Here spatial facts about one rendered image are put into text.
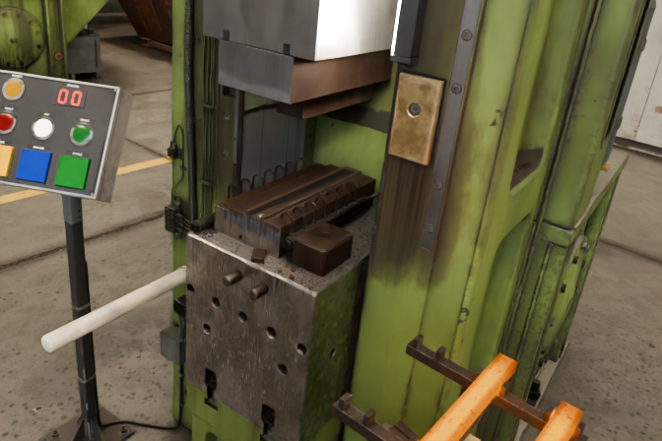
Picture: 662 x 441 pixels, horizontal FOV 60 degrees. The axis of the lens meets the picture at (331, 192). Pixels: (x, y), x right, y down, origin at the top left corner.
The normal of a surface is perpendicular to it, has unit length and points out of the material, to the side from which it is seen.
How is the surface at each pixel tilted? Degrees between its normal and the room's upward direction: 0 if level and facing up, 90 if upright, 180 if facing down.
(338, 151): 90
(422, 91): 90
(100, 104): 60
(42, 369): 0
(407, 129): 90
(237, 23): 90
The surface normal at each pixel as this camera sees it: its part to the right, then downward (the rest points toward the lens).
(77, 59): 0.69, 0.35
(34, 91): -0.09, -0.13
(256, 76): -0.56, 0.28
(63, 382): 0.11, -0.91
